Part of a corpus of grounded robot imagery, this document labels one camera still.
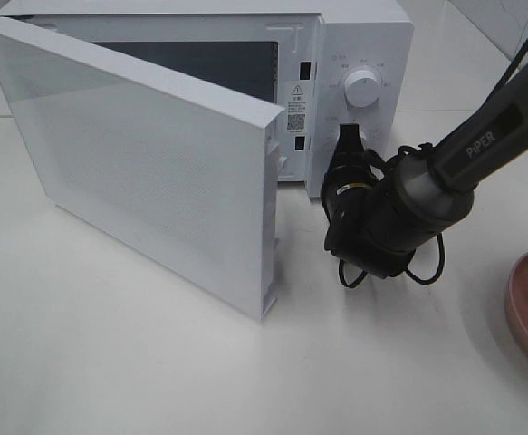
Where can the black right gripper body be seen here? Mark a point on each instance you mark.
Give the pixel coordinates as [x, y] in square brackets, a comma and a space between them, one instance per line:
[348, 180]

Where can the white microwave door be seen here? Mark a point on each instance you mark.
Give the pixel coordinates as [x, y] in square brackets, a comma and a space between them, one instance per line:
[182, 170]

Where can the white upper power knob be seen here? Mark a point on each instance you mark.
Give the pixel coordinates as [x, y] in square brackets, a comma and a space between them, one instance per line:
[362, 87]

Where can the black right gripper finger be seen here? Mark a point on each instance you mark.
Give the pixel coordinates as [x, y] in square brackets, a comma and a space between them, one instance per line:
[350, 141]

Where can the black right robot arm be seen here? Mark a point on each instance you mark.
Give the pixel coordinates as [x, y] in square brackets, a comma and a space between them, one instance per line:
[380, 211]

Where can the white microwave oven body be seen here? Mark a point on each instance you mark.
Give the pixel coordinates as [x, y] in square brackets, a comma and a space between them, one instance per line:
[294, 54]

